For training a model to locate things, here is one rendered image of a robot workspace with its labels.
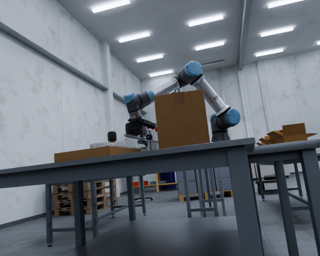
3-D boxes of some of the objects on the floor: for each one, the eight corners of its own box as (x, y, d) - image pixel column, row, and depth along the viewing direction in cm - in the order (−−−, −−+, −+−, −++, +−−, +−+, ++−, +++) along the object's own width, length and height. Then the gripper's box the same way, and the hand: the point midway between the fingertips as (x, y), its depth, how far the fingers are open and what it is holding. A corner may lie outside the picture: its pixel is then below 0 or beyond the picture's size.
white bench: (111, 216, 486) (108, 173, 499) (149, 214, 468) (145, 170, 481) (41, 248, 304) (40, 179, 317) (98, 246, 286) (94, 173, 299)
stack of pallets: (86, 206, 701) (84, 169, 718) (119, 204, 678) (116, 166, 695) (51, 217, 564) (50, 170, 580) (91, 214, 541) (88, 166, 557)
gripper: (130, 116, 168) (139, 145, 175) (126, 121, 160) (135, 151, 167) (142, 114, 165) (151, 142, 172) (138, 118, 157) (148, 149, 164)
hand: (147, 144), depth 168 cm, fingers closed
